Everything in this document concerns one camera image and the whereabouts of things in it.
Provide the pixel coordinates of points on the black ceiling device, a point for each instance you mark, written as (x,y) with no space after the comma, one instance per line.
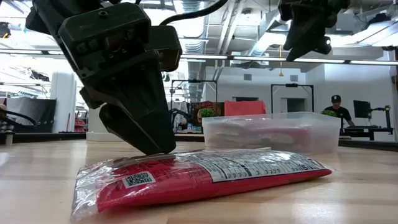
(3,29)

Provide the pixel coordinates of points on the red cloth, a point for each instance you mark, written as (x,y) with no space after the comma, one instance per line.
(245,108)

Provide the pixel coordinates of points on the grey wall vent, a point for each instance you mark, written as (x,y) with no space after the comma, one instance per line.
(247,77)
(293,78)

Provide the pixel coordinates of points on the red popcorn bag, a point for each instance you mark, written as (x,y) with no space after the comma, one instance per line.
(186,186)

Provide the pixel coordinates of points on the silver ventilation duct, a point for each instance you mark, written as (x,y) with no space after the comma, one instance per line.
(194,46)

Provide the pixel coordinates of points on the black monitor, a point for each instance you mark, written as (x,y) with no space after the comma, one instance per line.
(362,109)

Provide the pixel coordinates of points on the clear plastic container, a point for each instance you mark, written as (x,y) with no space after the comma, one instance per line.
(280,124)

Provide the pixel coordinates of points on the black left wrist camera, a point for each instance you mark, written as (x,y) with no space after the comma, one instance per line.
(166,46)

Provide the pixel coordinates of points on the black cloth screen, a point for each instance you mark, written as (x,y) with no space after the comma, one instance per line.
(31,110)

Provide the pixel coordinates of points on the white column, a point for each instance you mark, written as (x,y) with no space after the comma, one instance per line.
(63,99)

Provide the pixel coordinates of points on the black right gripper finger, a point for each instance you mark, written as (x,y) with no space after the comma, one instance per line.
(298,34)
(306,48)

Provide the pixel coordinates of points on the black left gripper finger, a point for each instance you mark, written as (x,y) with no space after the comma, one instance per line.
(133,133)
(136,90)

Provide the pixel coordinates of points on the small green plant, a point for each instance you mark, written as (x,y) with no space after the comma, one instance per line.
(206,112)
(328,113)

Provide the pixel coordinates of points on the black desk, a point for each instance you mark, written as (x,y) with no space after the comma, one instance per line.
(370,128)

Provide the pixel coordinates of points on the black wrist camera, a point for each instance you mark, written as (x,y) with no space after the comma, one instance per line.
(323,45)
(166,46)

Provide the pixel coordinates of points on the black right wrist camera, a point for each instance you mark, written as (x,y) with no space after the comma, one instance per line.
(323,45)

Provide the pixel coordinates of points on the hanging yellow pendant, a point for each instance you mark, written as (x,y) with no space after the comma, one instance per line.
(281,74)

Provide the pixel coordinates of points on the dark patterned box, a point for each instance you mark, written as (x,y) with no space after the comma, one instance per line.
(218,107)

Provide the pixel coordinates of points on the person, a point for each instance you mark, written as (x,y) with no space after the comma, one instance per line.
(340,112)

